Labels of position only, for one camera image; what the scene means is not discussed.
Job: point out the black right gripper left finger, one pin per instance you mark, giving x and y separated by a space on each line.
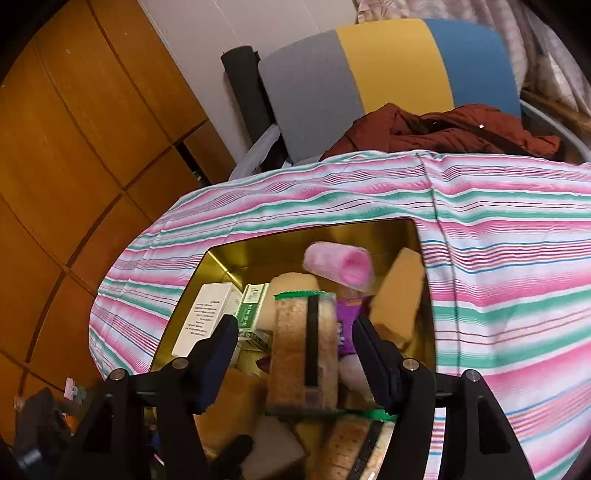
111 441

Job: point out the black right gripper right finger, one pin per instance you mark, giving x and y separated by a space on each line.
478 442

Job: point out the green cracker packet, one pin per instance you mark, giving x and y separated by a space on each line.
304 362

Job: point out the brown sponge slab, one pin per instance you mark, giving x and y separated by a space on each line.
235 411

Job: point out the tan sponge block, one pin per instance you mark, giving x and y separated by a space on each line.
394 308

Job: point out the white foam block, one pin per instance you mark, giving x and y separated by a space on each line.
275 449

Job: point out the white carton box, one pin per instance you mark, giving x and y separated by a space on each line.
212 302

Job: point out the purple snack packet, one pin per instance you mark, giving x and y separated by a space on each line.
347 311

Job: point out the green white small box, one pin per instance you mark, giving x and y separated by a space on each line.
251 305

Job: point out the striped pink green bedsheet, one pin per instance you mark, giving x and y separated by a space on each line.
506 245

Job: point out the pink tape roll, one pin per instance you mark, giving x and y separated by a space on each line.
346 265

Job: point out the gold metal tin box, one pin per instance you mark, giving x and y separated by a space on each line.
253 342

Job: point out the beige round sponge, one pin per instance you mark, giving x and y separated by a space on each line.
286 282

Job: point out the wooden wardrobe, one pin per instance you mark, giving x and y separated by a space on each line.
100 135

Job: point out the rust red jacket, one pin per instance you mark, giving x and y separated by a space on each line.
473 128

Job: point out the pink patterned curtain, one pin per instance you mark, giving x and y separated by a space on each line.
541 62

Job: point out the grey yellow blue chair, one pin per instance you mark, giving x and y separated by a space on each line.
319 85

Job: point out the black rolled mat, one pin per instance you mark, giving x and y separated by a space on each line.
268 151

